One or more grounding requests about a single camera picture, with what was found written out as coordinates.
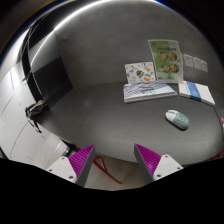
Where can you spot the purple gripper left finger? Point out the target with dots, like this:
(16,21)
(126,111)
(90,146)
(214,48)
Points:
(76,167)

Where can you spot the white paper note middle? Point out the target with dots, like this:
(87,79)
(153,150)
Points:
(197,63)

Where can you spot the white paper note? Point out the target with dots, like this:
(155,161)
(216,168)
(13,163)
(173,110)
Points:
(188,60)
(204,66)
(197,63)

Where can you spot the red metal table leg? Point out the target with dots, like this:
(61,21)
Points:
(100,164)

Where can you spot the colourful sticker sheet card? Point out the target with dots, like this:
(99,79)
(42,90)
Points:
(140,72)

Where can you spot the striped blue white book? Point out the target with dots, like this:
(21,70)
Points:
(146,91)

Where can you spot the green poster with faces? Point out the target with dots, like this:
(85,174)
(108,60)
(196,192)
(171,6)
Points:
(167,60)

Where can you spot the white paper note left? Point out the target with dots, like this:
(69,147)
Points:
(188,60)

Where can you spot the white paper note right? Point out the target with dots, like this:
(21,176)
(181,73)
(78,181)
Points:
(204,66)

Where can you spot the black clamp on table edge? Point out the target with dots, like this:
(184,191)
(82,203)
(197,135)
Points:
(34,111)

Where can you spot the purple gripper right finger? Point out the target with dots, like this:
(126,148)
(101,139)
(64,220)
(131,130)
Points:
(154,166)

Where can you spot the white and green computer mouse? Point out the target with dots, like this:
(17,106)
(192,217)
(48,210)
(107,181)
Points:
(178,119)

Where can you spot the white box with blue band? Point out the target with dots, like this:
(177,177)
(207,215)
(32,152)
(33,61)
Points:
(196,91)

